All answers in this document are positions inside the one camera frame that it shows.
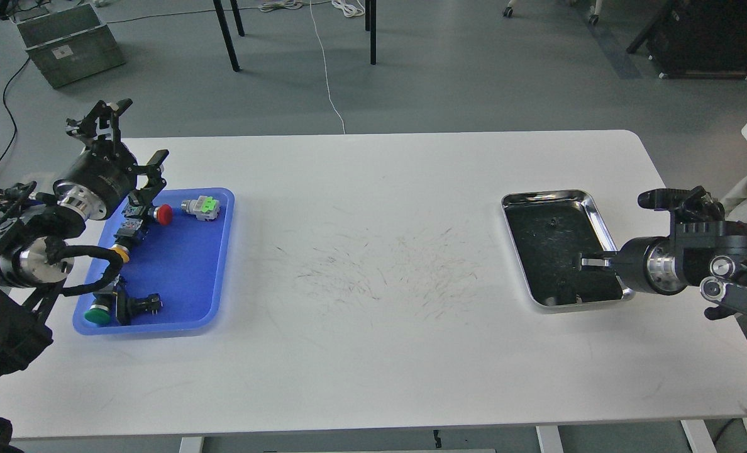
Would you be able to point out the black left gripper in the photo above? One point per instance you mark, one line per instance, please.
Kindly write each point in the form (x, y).
(104, 170)

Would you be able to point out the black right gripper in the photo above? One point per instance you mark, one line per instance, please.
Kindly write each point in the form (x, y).
(645, 264)

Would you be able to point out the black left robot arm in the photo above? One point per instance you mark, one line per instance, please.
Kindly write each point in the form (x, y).
(76, 239)

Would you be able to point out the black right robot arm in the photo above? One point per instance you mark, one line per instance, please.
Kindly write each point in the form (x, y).
(703, 250)

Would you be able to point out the silver metal tray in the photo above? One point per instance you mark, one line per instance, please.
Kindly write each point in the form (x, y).
(549, 256)

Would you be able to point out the blue plastic tray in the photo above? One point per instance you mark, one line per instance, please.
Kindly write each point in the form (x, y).
(182, 262)

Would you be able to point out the grey green connector part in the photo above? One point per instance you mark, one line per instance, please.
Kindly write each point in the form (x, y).
(203, 208)

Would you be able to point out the grey storage crate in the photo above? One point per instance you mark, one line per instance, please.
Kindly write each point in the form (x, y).
(70, 45)

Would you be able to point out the black table leg front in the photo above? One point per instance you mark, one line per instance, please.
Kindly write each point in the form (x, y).
(226, 36)

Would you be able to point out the black table leg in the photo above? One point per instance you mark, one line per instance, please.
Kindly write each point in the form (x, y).
(371, 28)
(237, 17)
(226, 36)

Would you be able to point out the black table leg rear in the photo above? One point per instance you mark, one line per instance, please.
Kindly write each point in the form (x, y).
(237, 17)

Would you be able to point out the black equipment case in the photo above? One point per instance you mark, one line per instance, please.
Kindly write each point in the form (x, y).
(697, 39)

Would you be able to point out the black table leg right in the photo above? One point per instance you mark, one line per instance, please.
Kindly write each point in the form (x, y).
(371, 28)

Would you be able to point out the red push button switch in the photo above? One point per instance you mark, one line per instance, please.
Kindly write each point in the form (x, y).
(140, 212)

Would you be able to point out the yellow push button switch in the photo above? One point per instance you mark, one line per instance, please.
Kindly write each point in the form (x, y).
(130, 233)

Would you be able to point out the black switch block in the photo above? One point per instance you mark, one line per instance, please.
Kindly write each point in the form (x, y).
(128, 307)

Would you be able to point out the green push button switch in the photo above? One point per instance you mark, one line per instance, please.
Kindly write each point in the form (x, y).
(103, 309)

